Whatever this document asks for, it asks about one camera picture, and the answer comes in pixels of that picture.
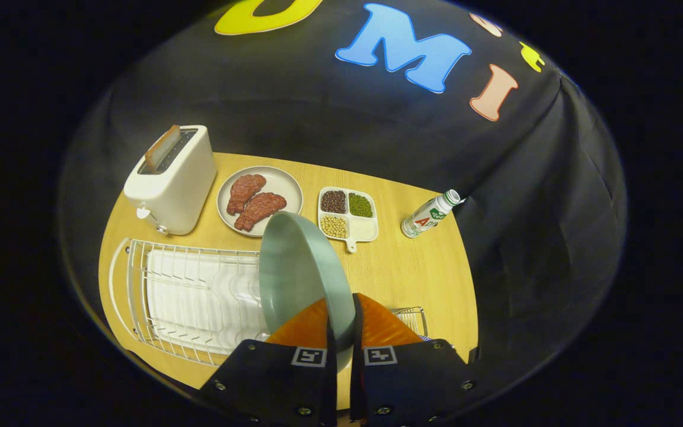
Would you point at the beige round plate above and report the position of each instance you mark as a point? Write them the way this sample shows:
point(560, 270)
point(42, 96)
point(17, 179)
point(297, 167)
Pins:
point(285, 187)

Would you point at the black backdrop cloth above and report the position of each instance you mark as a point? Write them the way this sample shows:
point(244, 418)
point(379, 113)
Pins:
point(258, 89)

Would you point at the pile of yellow soybeans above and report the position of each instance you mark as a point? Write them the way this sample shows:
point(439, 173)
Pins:
point(334, 226)

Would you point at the white divided tray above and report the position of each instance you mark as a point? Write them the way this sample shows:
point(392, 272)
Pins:
point(364, 230)

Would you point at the pale green plate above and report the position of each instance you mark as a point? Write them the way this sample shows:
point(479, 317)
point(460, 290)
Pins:
point(300, 273)

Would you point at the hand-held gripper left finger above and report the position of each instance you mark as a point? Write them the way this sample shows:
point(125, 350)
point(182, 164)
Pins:
point(331, 391)

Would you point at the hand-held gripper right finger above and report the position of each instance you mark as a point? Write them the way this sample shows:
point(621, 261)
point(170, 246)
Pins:
point(356, 385)

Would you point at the white toaster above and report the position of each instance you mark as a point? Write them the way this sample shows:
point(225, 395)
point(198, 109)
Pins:
point(172, 190)

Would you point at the white and green drink bottle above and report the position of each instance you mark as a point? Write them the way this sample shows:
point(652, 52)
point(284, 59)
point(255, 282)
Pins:
point(427, 216)

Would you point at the red meat slice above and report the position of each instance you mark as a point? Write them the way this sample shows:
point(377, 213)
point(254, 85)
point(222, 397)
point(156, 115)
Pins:
point(260, 209)
point(245, 193)

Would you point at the slice of toast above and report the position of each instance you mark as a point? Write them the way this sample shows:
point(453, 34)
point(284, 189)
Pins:
point(160, 148)

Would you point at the pile of green mung beans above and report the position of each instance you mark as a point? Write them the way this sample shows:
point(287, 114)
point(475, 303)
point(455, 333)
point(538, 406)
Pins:
point(360, 205)

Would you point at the pile of dark red beans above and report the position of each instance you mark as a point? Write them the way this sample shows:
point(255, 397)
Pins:
point(334, 201)

